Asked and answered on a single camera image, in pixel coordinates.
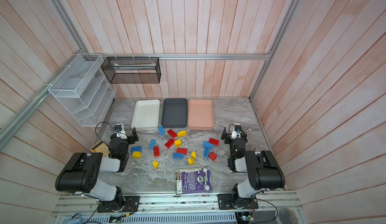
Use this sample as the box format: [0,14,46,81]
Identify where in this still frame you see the yellow sloped lego bottom left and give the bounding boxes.
[152,161,159,169]

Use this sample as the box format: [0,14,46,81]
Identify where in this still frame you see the red lego brick low centre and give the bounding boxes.
[177,148,188,155]

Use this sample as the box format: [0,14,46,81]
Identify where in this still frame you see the blue lego brick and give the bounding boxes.
[203,148,211,158]
[130,146,142,153]
[158,126,165,136]
[149,140,156,150]
[203,142,214,149]

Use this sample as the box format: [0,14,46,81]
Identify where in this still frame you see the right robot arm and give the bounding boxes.
[217,124,285,210]

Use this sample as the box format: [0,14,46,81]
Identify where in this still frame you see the yellow calculator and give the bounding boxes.
[90,140,109,157]

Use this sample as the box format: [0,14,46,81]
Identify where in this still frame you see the red lego brick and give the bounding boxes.
[208,152,217,161]
[167,129,178,139]
[153,146,160,157]
[165,139,175,149]
[209,138,220,146]

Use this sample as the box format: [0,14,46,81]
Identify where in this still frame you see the yellow sloped lego lower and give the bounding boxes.
[188,158,195,165]

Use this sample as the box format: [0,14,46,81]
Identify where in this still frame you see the dark grey plastic tray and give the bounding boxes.
[161,98,188,129]

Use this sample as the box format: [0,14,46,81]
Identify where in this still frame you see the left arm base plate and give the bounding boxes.
[96,196,140,213]

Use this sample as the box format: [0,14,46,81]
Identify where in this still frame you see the white wire mesh shelf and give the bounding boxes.
[49,54,117,127]

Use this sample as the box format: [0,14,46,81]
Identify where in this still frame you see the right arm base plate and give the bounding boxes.
[217,193,258,210]

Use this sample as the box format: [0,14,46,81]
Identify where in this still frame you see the yellow curved lego brick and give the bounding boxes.
[178,131,187,138]

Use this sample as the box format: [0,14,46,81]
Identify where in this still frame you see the yellow lego brick far left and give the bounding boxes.
[132,151,142,159]

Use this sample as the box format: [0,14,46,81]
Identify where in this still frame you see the blue lego brick low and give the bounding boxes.
[172,153,184,159]

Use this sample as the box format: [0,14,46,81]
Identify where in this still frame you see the purple book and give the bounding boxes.
[176,166,213,195]

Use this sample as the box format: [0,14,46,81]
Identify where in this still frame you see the pink plastic tray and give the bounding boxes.
[188,99,214,130]

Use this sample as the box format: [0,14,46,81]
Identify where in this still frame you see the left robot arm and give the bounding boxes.
[55,125,140,213]

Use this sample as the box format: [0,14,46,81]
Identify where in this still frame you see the yellow lego brick centre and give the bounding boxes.
[174,139,182,147]

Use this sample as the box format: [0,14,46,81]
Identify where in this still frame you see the white plastic tray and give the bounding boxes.
[131,99,160,131]

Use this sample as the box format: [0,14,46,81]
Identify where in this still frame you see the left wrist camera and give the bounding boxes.
[114,124,127,140]

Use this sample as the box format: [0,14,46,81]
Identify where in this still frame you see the black wire mesh basket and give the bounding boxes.
[102,56,161,84]

